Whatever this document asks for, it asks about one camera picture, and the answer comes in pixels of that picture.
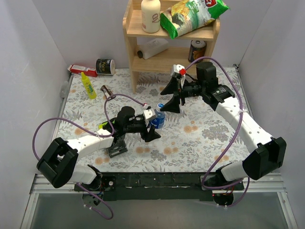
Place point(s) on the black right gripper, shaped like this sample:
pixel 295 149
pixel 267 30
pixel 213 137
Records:
pixel 180 91

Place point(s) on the floral table cloth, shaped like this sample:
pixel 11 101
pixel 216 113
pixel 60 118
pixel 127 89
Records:
pixel 190 141

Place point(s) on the black white paper cup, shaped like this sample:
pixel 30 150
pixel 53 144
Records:
pixel 105 67

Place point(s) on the black green razor box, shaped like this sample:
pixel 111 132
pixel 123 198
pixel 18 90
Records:
pixel 118 145

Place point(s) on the yellow squeeze bottle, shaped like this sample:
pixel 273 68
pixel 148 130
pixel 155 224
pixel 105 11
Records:
pixel 88 86

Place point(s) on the red white toothpaste box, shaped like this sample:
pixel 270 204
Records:
pixel 77 69

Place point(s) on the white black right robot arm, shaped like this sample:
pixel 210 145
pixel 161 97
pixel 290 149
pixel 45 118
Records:
pixel 266 152

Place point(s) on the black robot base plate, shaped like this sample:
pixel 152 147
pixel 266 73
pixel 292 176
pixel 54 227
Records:
pixel 113 186

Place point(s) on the lying white bottle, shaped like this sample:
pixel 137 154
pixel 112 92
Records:
pixel 152 48

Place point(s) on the green chips bag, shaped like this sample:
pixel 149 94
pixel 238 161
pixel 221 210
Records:
pixel 189 15

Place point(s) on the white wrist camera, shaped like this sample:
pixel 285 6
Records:
pixel 149 114
pixel 178 71

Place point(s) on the cream lotion bottle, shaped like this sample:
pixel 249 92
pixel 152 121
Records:
pixel 150 15

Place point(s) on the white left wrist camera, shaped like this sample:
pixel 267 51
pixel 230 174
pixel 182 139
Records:
pixel 149 114

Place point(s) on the brown chocolate bar wrapper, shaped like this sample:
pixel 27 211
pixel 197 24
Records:
pixel 108 94

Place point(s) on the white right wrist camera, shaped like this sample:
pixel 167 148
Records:
pixel 178 71

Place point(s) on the small blue-label water bottle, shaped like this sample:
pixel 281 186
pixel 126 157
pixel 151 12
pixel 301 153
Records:
pixel 158 122

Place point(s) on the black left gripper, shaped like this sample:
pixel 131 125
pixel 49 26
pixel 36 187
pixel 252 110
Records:
pixel 145 129

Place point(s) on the wooden two-tier shelf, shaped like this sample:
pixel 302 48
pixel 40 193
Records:
pixel 162 62

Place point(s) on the dark tin can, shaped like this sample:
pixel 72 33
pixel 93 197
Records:
pixel 197 50

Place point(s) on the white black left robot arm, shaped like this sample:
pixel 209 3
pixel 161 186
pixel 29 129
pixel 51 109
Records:
pixel 59 163

